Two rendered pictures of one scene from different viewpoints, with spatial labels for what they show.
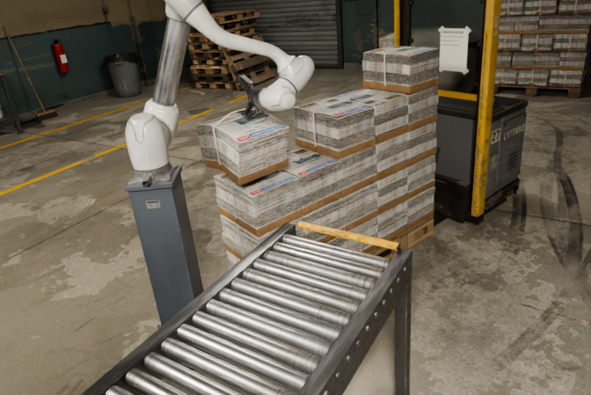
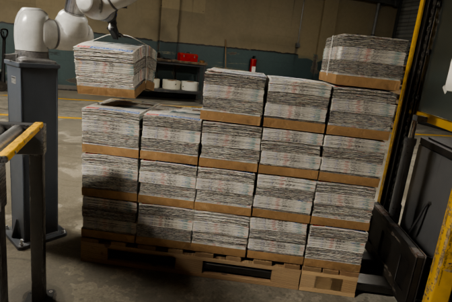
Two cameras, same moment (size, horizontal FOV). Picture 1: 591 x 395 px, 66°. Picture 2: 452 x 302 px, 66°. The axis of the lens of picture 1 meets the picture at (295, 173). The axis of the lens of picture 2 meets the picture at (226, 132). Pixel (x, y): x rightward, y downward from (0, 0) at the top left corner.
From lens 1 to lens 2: 1.87 m
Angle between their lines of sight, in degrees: 39
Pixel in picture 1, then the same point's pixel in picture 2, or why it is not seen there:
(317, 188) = (164, 138)
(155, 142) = (23, 27)
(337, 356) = not seen: outside the picture
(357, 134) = (233, 101)
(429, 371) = not seen: outside the picture
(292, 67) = not seen: outside the picture
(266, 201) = (97, 120)
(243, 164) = (81, 73)
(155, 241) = (12, 113)
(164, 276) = not seen: hidden behind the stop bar
